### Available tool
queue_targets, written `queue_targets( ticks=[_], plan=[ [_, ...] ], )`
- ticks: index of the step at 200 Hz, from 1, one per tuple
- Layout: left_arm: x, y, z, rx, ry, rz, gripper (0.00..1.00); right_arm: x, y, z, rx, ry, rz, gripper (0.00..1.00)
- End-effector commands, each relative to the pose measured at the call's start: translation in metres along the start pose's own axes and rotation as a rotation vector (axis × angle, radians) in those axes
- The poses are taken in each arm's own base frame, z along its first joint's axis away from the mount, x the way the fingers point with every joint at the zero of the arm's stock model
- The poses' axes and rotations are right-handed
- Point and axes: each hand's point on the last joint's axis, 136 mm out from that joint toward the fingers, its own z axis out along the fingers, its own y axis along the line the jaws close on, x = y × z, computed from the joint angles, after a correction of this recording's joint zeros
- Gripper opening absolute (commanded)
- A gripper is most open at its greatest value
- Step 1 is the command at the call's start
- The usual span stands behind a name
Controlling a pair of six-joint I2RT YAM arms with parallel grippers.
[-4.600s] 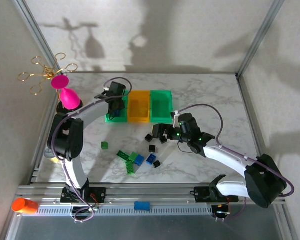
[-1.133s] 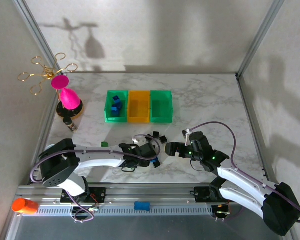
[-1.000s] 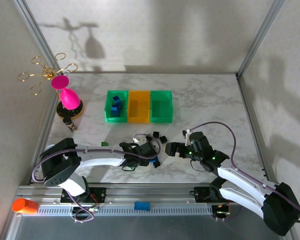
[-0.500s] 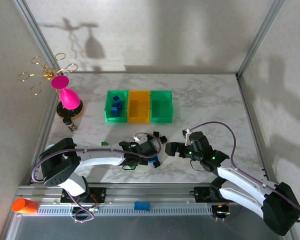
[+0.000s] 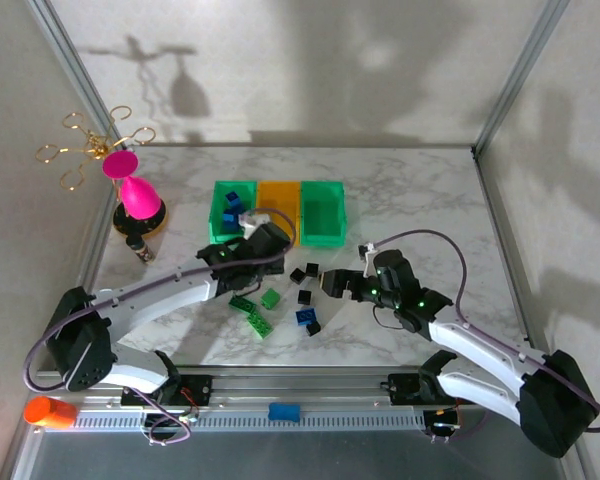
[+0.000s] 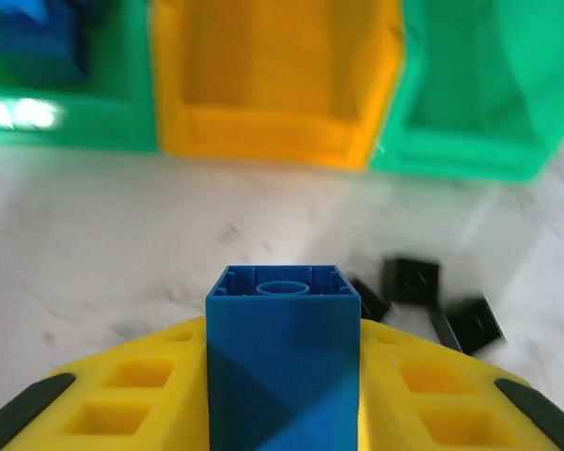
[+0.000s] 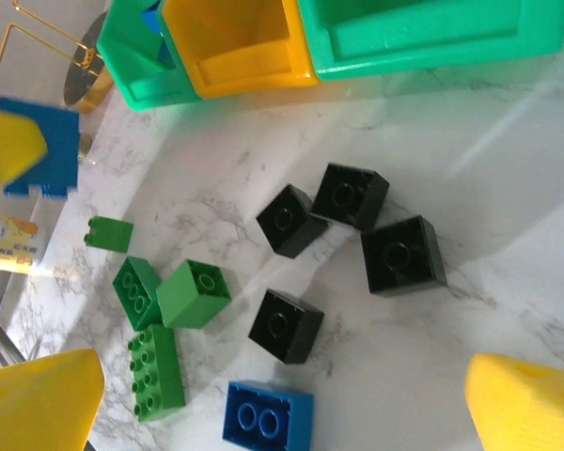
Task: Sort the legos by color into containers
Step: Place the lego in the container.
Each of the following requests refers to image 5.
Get long green lego brick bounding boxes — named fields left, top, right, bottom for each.
left=246, top=310, right=275, bottom=340

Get thin red base wires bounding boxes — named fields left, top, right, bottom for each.
left=179, top=385, right=201, bottom=419

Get grey slotted cable duct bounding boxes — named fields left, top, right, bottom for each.
left=72, top=412, right=427, bottom=432

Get aluminium frame profile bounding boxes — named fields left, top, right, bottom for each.
left=0, top=144, right=131, bottom=480
left=24, top=0, right=134, bottom=151
left=472, top=147, right=600, bottom=480
left=32, top=368, right=539, bottom=407
left=469, top=0, right=574, bottom=159

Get orange plastic bin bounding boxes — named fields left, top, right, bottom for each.
left=256, top=180, right=302, bottom=247

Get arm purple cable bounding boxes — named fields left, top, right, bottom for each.
left=23, top=207, right=299, bottom=446
left=369, top=228, right=600, bottom=445

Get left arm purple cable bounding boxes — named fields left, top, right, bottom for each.
left=23, top=207, right=299, bottom=446

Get orange cylinder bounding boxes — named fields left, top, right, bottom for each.
left=23, top=396, right=79, bottom=430

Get small blue bone-shaped object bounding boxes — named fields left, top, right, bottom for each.
left=268, top=401, right=302, bottom=422

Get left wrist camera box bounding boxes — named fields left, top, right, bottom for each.
left=238, top=208, right=275, bottom=237

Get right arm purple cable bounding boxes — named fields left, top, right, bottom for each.
left=369, top=228, right=600, bottom=445

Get gold glass holder stand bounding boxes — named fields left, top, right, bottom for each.
left=33, top=103, right=170, bottom=237

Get pink plastic wine glass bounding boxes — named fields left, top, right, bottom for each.
left=102, top=151, right=162, bottom=221

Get dark green lego plate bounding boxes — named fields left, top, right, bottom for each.
left=228, top=294, right=258, bottom=314

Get green plastic bin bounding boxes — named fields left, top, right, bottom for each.
left=298, top=179, right=350, bottom=249
left=208, top=179, right=259, bottom=246

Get small dark bottle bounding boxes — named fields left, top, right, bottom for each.
left=124, top=234, right=156, bottom=264

